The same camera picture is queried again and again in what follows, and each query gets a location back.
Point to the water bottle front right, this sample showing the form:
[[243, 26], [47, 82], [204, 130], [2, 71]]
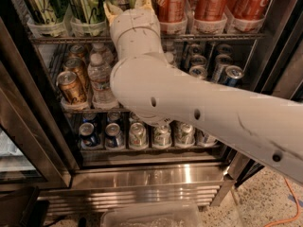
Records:
[[170, 58]]

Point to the glass fridge door left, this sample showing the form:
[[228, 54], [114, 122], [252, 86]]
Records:
[[26, 118]]

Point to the gold can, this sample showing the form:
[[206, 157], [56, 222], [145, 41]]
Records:
[[78, 66], [77, 50], [71, 88]]

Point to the water bottle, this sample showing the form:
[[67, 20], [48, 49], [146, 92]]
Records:
[[170, 58], [99, 72]]

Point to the gold can back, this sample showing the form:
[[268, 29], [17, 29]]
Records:
[[77, 50]]

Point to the gold can front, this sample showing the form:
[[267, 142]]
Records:
[[71, 88]]

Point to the red cola can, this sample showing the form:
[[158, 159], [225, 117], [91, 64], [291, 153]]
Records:
[[249, 9], [170, 11], [209, 10]]

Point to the silver green can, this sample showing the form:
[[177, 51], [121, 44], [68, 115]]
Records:
[[184, 134], [138, 136], [161, 137]]

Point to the blue can bottom left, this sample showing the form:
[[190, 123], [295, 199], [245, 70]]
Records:
[[88, 135]]

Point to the blue silver can front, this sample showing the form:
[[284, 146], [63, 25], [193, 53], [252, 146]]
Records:
[[232, 75]]

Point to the water bottle front left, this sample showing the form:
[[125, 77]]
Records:
[[99, 72]]

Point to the brown bottle white cap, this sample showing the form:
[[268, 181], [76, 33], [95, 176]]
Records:
[[205, 139]]

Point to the red cola can left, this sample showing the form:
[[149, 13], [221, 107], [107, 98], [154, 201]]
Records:
[[170, 11]]

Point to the stainless steel fridge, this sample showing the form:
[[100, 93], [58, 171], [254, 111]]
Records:
[[107, 179]]

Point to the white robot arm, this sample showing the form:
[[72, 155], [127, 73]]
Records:
[[267, 129]]

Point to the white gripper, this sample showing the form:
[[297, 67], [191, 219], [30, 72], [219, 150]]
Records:
[[133, 21]]

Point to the red cola can middle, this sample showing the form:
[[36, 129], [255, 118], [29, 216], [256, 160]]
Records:
[[209, 10]]

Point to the red cola can right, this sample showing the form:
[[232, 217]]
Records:
[[249, 9]]

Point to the gold can middle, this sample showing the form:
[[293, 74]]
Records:
[[78, 66]]

